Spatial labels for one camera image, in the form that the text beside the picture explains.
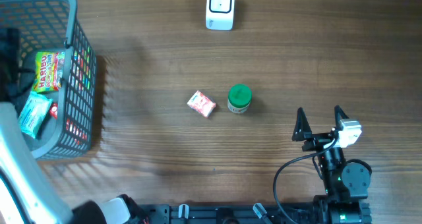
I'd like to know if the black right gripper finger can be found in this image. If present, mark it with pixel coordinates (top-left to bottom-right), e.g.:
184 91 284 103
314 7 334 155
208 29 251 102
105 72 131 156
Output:
291 107 312 141
334 105 349 129

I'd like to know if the green lid jar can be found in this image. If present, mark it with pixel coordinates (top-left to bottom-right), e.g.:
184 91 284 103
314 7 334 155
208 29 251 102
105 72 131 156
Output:
227 84 252 114

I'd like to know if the red white small box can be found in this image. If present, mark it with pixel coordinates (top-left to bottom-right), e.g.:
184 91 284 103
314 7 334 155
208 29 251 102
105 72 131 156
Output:
187 90 216 118

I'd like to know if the Haribo gummy worms bag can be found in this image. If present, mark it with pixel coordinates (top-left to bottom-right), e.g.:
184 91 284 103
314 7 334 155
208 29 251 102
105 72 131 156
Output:
32 51 65 94

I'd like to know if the teal wet wipes pack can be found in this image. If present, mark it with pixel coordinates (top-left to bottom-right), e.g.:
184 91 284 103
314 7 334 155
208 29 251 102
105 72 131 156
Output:
18 91 53 138

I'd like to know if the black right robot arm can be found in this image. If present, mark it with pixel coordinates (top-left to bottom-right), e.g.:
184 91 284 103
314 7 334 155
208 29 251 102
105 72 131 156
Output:
292 105 372 224

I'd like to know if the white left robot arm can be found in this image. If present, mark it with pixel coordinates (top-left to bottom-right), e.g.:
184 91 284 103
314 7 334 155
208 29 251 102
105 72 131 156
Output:
1 102 131 223

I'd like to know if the white barcode scanner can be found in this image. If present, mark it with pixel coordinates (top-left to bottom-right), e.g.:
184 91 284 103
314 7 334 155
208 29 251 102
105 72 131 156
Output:
205 0 235 31

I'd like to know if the small red packet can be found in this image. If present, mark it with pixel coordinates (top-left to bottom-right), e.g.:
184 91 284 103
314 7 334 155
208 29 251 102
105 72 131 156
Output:
49 102 58 119

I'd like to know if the grey plastic shopping basket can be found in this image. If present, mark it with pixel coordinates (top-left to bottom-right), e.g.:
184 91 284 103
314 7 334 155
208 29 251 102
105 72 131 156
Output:
1 0 98 159

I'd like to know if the black camera cable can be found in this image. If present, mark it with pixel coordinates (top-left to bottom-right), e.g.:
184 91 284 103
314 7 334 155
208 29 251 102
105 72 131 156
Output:
272 136 339 224

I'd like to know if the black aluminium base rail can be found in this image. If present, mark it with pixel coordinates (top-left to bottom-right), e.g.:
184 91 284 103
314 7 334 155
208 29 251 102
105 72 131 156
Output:
139 203 329 224

